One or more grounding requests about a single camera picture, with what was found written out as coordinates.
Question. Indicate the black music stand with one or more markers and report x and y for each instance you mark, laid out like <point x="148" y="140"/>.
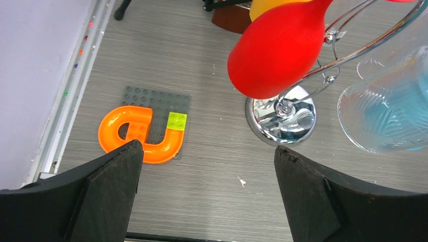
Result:
<point x="208" y="6"/>

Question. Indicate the clear ribbed wine glass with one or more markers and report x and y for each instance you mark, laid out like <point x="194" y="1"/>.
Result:
<point x="407" y="47"/>

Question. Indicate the red wine glass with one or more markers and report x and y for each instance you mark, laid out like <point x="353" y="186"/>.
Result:
<point x="278" y="49"/>

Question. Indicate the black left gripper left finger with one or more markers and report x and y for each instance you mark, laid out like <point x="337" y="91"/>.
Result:
<point x="91" y="202"/>

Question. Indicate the yellow wine glass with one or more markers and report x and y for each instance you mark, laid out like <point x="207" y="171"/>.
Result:
<point x="258" y="7"/>

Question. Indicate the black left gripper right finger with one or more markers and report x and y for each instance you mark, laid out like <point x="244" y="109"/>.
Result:
<point x="323" y="204"/>

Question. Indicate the blue wine glass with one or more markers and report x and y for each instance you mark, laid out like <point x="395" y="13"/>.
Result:
<point x="396" y="116"/>

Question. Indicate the chrome wine glass rack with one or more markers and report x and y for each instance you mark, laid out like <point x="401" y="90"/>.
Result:
<point x="290" y="117"/>

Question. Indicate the grey building baseplate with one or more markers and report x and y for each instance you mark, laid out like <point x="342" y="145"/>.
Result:
<point x="161" y="102"/>

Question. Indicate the brown wooden metronome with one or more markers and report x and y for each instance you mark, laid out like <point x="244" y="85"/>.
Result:
<point x="233" y="18"/>

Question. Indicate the lime green building brick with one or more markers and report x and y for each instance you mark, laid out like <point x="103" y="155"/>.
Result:
<point x="177" y="121"/>

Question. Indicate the orange curved toy tube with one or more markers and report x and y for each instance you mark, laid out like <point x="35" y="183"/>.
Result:
<point x="127" y="123"/>

